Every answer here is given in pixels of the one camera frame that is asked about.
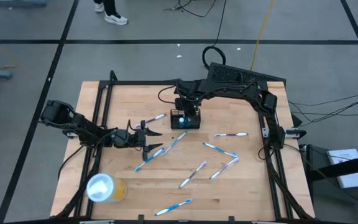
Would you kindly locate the black metal table frame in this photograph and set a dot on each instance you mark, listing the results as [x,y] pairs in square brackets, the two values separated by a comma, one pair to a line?
[135,83]

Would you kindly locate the dark grey side table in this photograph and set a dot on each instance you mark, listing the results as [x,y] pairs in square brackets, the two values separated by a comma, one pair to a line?
[322,193]

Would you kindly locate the person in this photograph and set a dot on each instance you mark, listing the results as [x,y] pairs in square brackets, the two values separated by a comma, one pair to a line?
[115,18]

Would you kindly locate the black metal beam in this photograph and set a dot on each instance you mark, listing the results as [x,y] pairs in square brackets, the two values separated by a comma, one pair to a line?
[337,168]

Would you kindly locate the blue toothbrush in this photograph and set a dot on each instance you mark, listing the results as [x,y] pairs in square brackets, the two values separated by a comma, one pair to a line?
[149,159]
[219,149]
[176,142]
[172,207]

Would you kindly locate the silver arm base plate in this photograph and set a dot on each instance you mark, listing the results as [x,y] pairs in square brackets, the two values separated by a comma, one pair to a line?
[264,132]
[70,134]

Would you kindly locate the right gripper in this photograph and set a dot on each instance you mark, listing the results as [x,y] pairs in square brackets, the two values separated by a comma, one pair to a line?
[191,105]

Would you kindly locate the clear plastic cup with lid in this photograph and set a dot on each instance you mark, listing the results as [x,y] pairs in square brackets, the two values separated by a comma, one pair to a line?
[104,188]

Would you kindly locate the black table clamp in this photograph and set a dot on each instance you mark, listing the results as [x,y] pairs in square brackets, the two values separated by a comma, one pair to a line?
[140,217]
[231,219]

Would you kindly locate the silver metal bracket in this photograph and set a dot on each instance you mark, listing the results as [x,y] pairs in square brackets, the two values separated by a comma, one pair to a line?
[96,222]
[264,222]

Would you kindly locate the black and silver clamp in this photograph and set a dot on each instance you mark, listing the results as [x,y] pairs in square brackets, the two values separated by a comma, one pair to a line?
[297,133]

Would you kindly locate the white booklet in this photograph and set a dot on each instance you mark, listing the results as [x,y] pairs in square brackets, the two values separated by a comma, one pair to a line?
[356,180]

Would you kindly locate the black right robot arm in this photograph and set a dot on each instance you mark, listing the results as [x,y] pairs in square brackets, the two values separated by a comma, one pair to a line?
[228,88]

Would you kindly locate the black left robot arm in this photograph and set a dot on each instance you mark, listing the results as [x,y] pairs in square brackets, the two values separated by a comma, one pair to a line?
[85,130]

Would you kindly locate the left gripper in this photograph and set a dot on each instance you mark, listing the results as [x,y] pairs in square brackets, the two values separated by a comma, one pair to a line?
[135,139]

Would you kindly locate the teal mouthwash bottle white cap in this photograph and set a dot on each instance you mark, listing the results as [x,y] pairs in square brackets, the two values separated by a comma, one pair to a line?
[181,119]

